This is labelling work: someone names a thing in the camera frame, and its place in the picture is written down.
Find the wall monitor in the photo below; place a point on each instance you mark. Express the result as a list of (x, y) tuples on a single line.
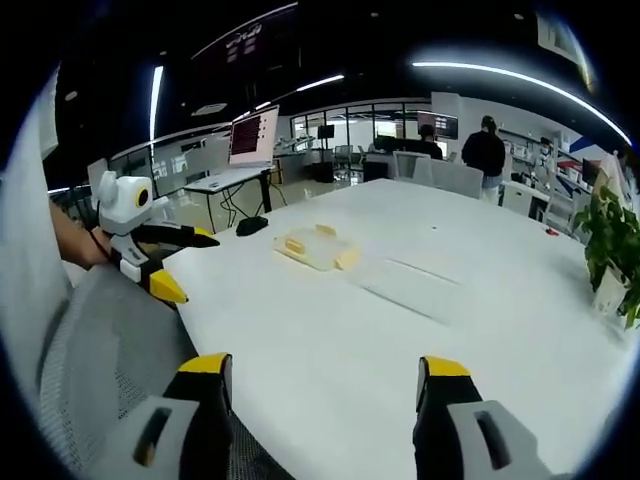
[(442, 125)]

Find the green potted plant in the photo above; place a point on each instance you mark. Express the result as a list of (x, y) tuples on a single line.
[(607, 240)]

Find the clear tray with yellow items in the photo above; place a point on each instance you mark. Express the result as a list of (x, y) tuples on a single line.
[(320, 249)]

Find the white desk with black legs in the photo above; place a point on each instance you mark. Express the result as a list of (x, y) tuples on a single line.
[(225, 186)]

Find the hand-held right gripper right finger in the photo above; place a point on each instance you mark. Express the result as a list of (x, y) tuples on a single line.
[(450, 405)]

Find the dark hanging ceiling sign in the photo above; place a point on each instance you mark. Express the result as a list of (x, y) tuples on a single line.
[(245, 37)]

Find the long ceiling light strip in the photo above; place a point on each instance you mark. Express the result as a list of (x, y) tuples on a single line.
[(156, 100), (525, 82), (320, 83)]

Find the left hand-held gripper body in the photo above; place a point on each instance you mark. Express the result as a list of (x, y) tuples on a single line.
[(122, 202)]

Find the person's white shirt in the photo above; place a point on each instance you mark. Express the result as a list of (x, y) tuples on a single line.
[(30, 240)]

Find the small black monitor on stand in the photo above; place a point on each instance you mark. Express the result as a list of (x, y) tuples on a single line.
[(326, 134)]

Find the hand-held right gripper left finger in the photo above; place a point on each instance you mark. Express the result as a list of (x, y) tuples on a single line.
[(200, 400)]

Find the grey mesh office chair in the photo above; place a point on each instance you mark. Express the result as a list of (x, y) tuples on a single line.
[(110, 340)]

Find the open laptop with pink screen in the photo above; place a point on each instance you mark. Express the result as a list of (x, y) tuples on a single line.
[(252, 137)]

